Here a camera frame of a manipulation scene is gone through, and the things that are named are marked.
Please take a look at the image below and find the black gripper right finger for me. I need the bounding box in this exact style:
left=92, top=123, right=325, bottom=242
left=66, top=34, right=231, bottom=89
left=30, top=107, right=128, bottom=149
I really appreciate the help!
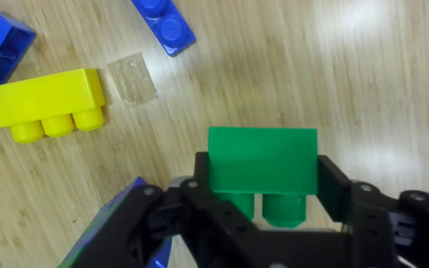
left=317, top=153, right=429, bottom=268

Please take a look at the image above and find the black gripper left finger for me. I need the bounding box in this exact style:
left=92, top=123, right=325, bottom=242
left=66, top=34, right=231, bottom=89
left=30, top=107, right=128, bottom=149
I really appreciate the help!
left=70, top=152, right=286, bottom=268

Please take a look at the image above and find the yellow wide toy block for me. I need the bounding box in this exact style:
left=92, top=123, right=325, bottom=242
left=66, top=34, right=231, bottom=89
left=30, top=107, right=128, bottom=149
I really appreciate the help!
left=0, top=67, right=107, bottom=146

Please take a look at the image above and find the clear square plastic patch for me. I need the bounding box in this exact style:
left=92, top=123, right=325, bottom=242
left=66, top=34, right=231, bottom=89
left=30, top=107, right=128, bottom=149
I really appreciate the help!
left=106, top=50, right=159, bottom=105

